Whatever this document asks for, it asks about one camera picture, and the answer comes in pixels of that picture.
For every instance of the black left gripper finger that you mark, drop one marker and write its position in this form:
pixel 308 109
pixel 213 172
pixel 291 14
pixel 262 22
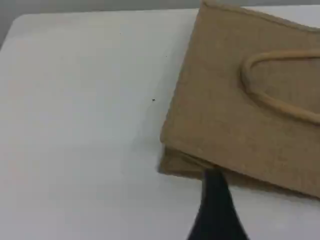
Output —
pixel 215 212

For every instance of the brown jute bag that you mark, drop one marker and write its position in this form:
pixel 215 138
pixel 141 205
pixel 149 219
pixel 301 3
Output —
pixel 225 100

